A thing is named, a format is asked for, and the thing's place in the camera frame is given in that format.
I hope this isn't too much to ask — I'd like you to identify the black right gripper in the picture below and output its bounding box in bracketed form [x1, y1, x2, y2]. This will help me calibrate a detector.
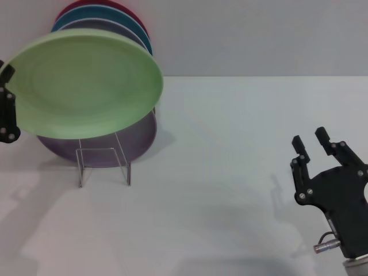
[290, 126, 368, 259]

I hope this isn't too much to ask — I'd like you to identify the light green plate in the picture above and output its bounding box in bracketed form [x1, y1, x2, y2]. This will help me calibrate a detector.
[2, 28, 164, 139]

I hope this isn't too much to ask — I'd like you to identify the teal plate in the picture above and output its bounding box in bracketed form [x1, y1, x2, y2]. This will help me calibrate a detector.
[51, 5, 152, 55]

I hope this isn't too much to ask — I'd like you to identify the grey plate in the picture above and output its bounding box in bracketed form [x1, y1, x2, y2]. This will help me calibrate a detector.
[60, 17, 147, 49]

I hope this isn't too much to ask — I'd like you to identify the lilac plate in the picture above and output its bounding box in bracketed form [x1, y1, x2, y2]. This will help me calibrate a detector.
[36, 108, 158, 168]

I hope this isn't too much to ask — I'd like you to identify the clear acrylic plate rack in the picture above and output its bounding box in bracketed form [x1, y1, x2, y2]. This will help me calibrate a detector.
[76, 131, 132, 188]

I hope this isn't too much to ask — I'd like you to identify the maroon plate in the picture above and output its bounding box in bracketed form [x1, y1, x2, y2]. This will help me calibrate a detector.
[55, 0, 150, 38]

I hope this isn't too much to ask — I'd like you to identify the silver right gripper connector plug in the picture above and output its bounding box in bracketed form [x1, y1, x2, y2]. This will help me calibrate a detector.
[313, 242, 342, 254]

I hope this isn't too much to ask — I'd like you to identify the grey right gripper cable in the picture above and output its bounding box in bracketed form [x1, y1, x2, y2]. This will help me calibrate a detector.
[319, 231, 336, 245]

